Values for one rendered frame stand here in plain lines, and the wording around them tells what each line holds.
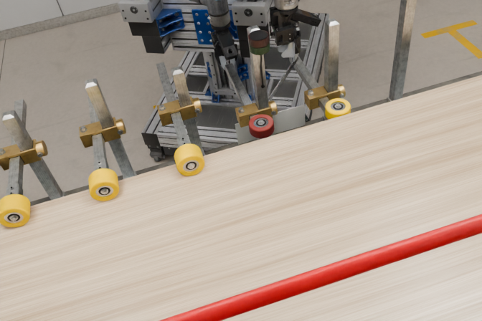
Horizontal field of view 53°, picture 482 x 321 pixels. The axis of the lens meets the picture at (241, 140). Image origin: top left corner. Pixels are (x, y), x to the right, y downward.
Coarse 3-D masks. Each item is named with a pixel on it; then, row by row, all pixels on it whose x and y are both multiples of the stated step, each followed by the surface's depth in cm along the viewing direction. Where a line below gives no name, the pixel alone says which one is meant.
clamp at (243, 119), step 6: (270, 102) 166; (246, 108) 165; (252, 108) 164; (264, 108) 164; (270, 108) 164; (276, 108) 165; (240, 114) 163; (246, 114) 163; (252, 114) 163; (258, 114) 164; (264, 114) 165; (270, 114) 165; (276, 114) 167; (240, 120) 163; (246, 120) 164; (240, 126) 165
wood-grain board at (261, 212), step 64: (320, 128) 149; (384, 128) 146; (448, 128) 143; (128, 192) 140; (192, 192) 137; (256, 192) 134; (320, 192) 132; (384, 192) 129; (448, 192) 127; (0, 256) 129; (64, 256) 127; (128, 256) 124; (192, 256) 122; (256, 256) 120; (320, 256) 118; (448, 256) 114; (0, 320) 115; (64, 320) 114; (128, 320) 112; (256, 320) 108; (320, 320) 106; (384, 320) 105; (448, 320) 103
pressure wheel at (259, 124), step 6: (252, 120) 155; (258, 120) 155; (264, 120) 155; (270, 120) 154; (252, 126) 153; (258, 126) 153; (264, 126) 152; (270, 126) 152; (252, 132) 153; (258, 132) 151; (264, 132) 151; (270, 132) 153
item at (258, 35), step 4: (252, 32) 142; (256, 32) 142; (260, 32) 141; (264, 32) 141; (252, 36) 141; (256, 36) 140; (260, 36) 140; (264, 36) 140; (256, 40) 139; (260, 56) 145; (260, 60) 147; (260, 64) 149; (260, 68) 151
